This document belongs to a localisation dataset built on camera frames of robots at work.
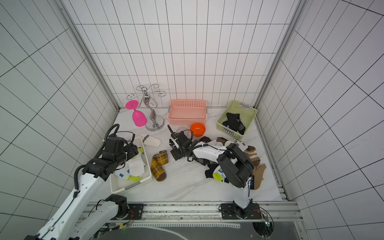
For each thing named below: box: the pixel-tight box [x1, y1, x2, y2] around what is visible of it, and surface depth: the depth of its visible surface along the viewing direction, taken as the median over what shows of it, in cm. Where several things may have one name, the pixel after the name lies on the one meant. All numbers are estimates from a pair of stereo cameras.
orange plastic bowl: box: [190, 122, 206, 137], surface depth 104 cm
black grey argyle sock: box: [193, 157, 220, 179], surface depth 87 cm
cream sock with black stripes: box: [140, 133, 162, 147], surface depth 100 cm
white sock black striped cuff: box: [129, 153, 145, 177], surface depth 85 cm
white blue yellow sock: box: [114, 168, 143, 182], surface depth 83 cm
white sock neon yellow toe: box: [212, 165, 227, 182], surface depth 85 cm
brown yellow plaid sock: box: [150, 150, 169, 182], surface depth 87 cm
